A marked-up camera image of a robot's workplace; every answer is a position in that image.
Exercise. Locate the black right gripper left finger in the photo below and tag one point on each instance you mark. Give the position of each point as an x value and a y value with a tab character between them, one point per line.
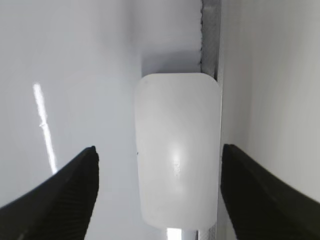
58	209

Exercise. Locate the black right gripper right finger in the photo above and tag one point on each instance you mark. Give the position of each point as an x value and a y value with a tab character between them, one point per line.
260	205

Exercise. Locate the white whiteboard eraser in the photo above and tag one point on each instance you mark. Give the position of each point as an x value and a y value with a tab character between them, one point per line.
178	128

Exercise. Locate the white whiteboard with grey frame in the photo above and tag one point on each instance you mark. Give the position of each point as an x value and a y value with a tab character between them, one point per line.
68	71

